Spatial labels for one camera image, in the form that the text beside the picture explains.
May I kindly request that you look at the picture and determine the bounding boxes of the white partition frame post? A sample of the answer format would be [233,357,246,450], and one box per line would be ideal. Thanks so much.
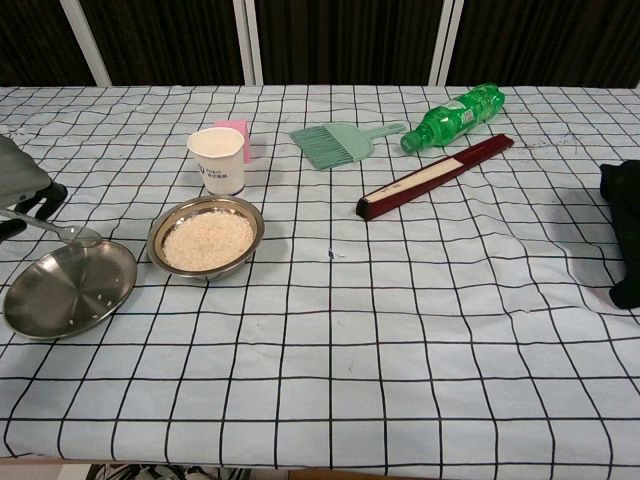
[232,0,264,85]
[59,0,112,87]
[434,0,464,85]

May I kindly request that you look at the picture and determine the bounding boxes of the checkered white tablecloth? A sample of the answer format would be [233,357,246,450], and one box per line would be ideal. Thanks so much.
[0,84,640,474]

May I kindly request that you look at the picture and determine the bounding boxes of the steel plate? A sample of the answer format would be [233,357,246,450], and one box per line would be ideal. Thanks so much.
[2,238,139,341]

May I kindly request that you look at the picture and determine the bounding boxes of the black cap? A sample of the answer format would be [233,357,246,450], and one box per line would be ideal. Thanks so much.
[599,159,640,310]

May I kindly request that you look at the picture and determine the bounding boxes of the steel bowl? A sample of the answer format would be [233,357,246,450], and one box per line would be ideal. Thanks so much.
[146,195,266,281]

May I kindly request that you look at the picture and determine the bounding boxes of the pink cube sponge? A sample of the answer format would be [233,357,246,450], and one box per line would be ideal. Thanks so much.
[214,118,253,164]

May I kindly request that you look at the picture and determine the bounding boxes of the green plastic bottle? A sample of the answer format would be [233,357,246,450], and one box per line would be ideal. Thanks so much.
[399,83,506,153]

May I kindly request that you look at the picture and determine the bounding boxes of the mint green hand brush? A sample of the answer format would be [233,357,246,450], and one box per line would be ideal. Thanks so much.
[289,121,407,172]

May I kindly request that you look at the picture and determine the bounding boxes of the white paper cup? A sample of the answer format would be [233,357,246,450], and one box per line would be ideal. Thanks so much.
[186,127,246,196]

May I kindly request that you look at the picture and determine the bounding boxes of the metal spoon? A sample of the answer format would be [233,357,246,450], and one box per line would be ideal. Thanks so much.
[0,208,104,249]

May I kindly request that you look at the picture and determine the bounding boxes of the black floor cables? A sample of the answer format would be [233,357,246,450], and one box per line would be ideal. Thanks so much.
[89,463,201,480]

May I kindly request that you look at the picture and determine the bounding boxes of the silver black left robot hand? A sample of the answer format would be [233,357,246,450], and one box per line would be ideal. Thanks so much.
[0,134,67,240]

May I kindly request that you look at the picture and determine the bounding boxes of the dark red folded fan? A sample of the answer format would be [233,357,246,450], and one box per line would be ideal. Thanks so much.
[356,133,515,223]

